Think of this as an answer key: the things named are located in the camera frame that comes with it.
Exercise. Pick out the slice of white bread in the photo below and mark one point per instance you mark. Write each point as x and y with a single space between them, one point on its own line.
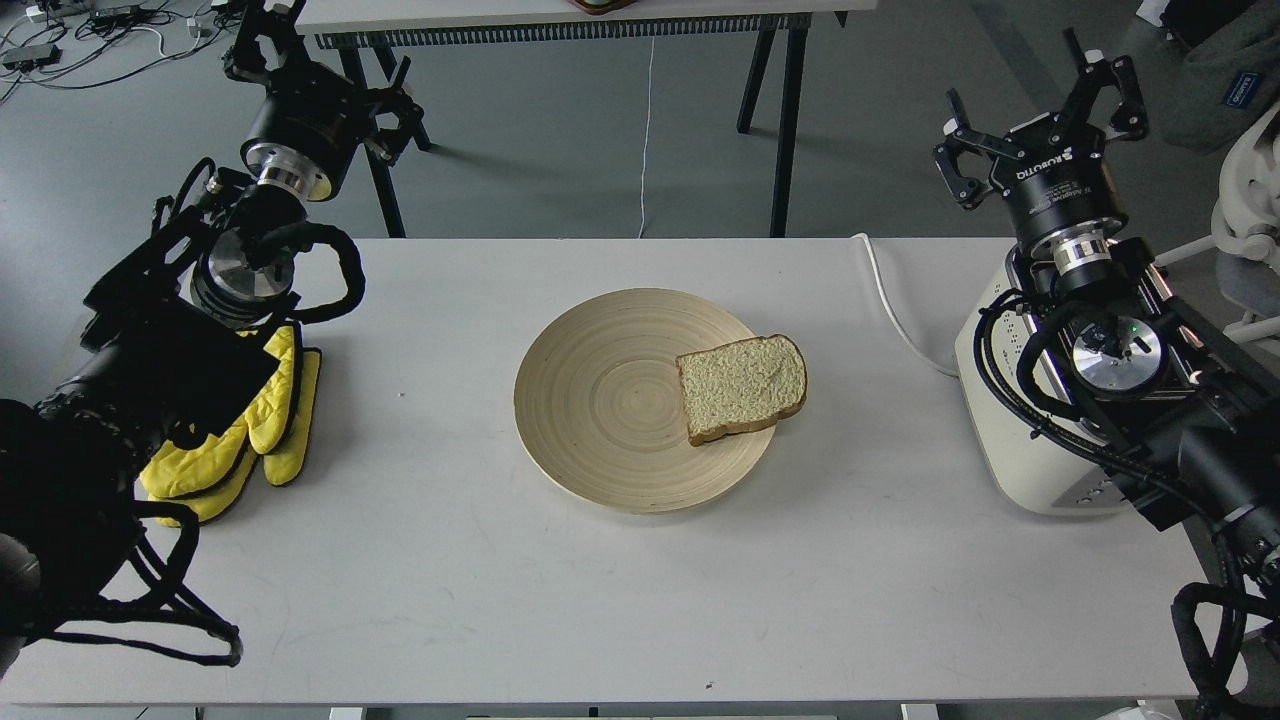
741 387

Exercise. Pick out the round wooden plate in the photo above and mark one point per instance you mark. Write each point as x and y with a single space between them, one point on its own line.
600 410

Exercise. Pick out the background table with black legs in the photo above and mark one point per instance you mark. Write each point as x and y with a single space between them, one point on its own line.
350 26

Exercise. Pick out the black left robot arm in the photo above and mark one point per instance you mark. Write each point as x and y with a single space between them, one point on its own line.
178 345

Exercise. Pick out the yellow oven mitt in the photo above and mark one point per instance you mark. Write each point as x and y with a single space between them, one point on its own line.
272 435

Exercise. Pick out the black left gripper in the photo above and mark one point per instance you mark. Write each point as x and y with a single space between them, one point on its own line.
313 121

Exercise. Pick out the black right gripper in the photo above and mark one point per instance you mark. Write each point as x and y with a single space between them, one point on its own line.
1062 190

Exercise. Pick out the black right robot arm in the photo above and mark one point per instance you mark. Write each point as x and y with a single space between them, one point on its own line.
1089 381

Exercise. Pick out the grey bag with blue label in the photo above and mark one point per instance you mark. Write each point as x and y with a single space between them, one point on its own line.
1226 82

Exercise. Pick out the cream white toaster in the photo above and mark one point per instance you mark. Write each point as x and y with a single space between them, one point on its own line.
1036 474

